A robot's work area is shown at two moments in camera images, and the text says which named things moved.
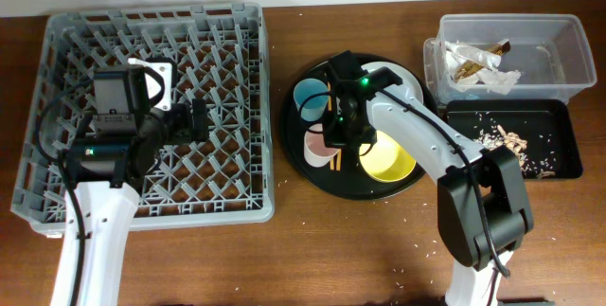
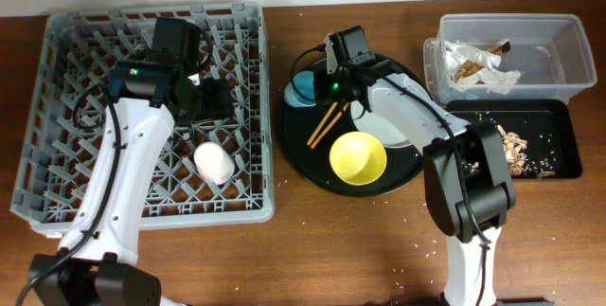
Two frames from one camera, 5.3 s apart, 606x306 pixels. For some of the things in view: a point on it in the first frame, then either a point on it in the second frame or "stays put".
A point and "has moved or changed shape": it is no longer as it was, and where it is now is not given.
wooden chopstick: (339, 159) has moved or changed shape
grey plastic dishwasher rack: (219, 53) stays put
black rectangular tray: (543, 131) stays put
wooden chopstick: (329, 105) to (324, 121)
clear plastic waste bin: (509, 57) stays put
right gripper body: (340, 129) to (331, 85)
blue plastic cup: (312, 107) has moved or changed shape
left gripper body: (176, 122) to (209, 101)
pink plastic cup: (315, 152) to (214, 162)
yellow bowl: (384, 160) to (358, 158)
